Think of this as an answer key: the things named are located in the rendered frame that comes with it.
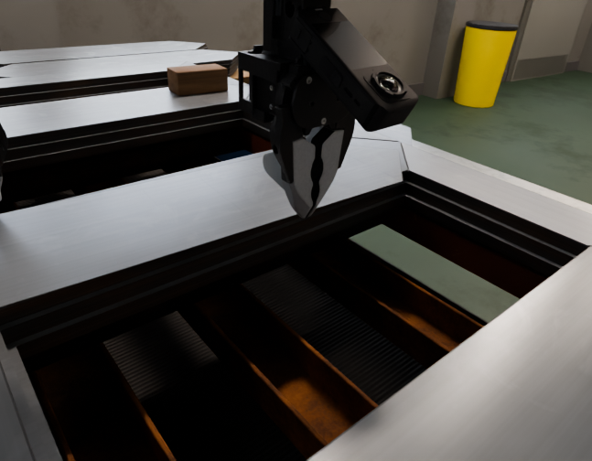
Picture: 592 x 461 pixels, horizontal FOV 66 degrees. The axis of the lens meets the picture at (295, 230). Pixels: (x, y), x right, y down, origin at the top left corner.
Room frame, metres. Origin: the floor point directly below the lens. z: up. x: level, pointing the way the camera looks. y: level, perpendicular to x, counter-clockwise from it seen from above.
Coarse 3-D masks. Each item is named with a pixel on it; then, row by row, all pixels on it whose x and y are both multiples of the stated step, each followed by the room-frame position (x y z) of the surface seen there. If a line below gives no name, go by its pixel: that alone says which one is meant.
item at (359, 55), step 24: (312, 24) 0.38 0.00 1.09; (336, 24) 0.39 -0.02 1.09; (312, 48) 0.37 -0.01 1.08; (336, 48) 0.36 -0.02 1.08; (360, 48) 0.38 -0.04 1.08; (336, 72) 0.35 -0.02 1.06; (360, 72) 0.35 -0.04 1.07; (384, 72) 0.35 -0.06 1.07; (360, 96) 0.33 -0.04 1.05; (384, 96) 0.33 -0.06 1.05; (408, 96) 0.34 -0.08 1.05; (360, 120) 0.33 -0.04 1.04; (384, 120) 0.33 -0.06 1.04
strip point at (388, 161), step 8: (352, 152) 0.72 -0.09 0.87; (360, 152) 0.72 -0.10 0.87; (368, 152) 0.72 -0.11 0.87; (376, 152) 0.72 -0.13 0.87; (384, 152) 0.73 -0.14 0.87; (392, 152) 0.73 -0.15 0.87; (360, 160) 0.68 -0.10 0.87; (368, 160) 0.68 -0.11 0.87; (376, 160) 0.69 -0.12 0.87; (384, 160) 0.69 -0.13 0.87; (392, 160) 0.69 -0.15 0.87; (400, 160) 0.69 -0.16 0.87; (376, 168) 0.65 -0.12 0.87; (384, 168) 0.65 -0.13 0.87; (392, 168) 0.66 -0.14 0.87; (400, 168) 0.66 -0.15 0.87; (392, 176) 0.63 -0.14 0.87; (400, 176) 0.63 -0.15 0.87
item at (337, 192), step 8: (248, 160) 0.66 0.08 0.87; (256, 160) 0.66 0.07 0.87; (256, 168) 0.63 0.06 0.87; (264, 176) 0.60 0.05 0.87; (336, 184) 0.59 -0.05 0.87; (328, 192) 0.56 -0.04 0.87; (336, 192) 0.56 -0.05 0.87; (344, 192) 0.56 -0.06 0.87; (352, 192) 0.56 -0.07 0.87; (328, 200) 0.54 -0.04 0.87; (336, 200) 0.54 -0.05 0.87
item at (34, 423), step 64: (128, 128) 0.82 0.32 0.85; (192, 128) 0.89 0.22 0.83; (256, 128) 0.93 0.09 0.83; (384, 192) 0.61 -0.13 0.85; (448, 192) 0.60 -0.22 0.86; (192, 256) 0.42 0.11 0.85; (256, 256) 0.46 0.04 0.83; (512, 256) 0.50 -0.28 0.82; (0, 320) 0.30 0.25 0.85; (64, 320) 0.32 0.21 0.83
